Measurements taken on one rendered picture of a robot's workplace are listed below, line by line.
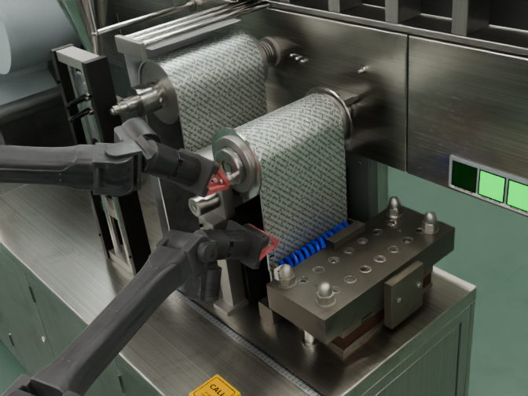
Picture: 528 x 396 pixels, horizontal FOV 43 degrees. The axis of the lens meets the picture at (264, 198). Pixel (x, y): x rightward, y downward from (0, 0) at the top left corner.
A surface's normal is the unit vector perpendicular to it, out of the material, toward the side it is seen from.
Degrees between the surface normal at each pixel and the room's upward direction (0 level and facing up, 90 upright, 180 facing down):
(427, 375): 90
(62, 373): 4
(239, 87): 92
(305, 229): 90
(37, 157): 16
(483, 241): 0
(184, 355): 0
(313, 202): 90
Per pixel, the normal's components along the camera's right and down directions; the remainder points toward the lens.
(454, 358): 0.66, 0.33
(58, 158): 0.00, -0.76
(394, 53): -0.75, 0.40
